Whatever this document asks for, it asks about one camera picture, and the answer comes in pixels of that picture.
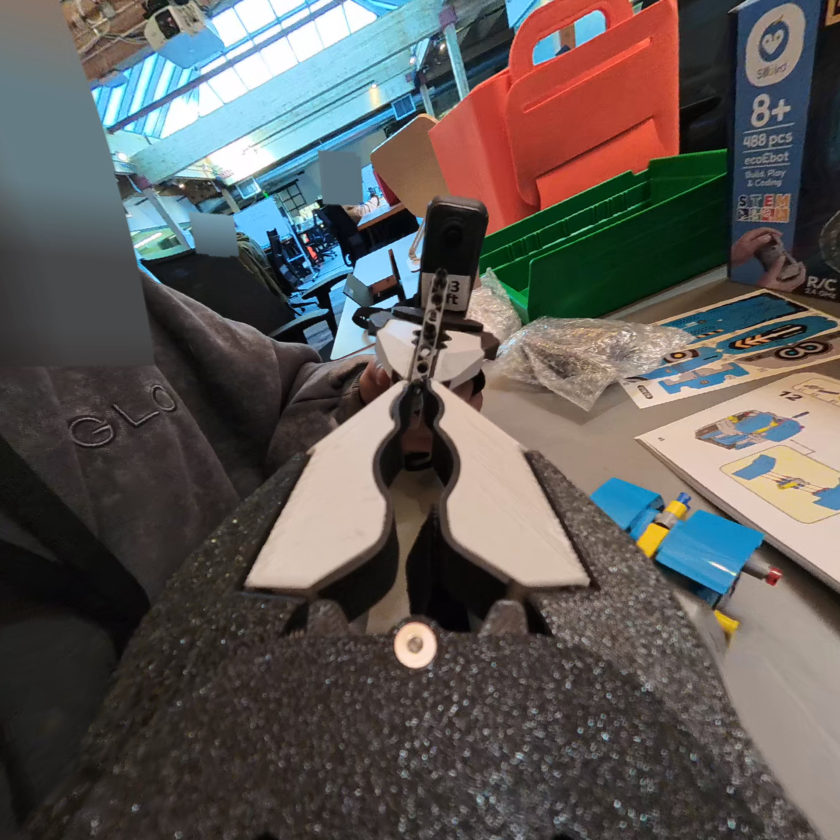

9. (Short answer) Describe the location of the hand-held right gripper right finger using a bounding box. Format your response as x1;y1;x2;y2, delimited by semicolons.
425;381;592;601

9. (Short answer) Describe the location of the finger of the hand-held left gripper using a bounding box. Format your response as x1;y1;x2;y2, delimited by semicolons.
374;319;422;384
432;330;488;386

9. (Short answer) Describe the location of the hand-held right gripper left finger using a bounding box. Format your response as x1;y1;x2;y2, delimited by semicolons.
243;379;411;593

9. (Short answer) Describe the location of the grey perforated brick beam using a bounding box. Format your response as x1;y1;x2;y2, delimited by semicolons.
407;268;454;395

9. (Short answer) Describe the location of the person's left forearm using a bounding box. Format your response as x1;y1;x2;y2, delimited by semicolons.
259;341;375;480

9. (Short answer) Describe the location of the grey desk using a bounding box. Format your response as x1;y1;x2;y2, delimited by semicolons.
479;266;840;840

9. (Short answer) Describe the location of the person's left hand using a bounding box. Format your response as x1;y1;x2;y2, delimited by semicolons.
357;357;396;403

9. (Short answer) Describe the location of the crumpled clear plastic bag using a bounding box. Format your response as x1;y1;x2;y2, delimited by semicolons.
495;317;690;411
462;268;522;342

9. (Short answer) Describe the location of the small angled stand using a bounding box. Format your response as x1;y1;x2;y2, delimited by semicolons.
343;249;401;309

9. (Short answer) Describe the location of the green plastic bin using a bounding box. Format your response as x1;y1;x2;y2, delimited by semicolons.
478;150;729;324

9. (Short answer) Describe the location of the blue brick vehicle model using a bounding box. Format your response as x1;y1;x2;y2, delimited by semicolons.
591;478;783;641

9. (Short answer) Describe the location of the orange felt bag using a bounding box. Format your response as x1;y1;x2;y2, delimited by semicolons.
428;0;680;234

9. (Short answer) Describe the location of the black office chair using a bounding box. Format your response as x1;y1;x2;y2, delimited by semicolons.
141;252;355;362

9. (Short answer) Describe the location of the building instruction booklet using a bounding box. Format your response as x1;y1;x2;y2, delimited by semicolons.
635;373;840;592

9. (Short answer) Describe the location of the blue sticker sheet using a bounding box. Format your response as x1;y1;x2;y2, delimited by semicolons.
620;290;840;409

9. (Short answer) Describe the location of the blue black toy box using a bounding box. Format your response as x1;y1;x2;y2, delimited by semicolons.
727;0;840;299

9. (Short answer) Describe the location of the black monitor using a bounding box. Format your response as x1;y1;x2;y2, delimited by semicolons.
679;0;739;158

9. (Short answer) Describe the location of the white ceiling device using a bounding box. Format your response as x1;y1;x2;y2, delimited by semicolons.
144;0;225;68

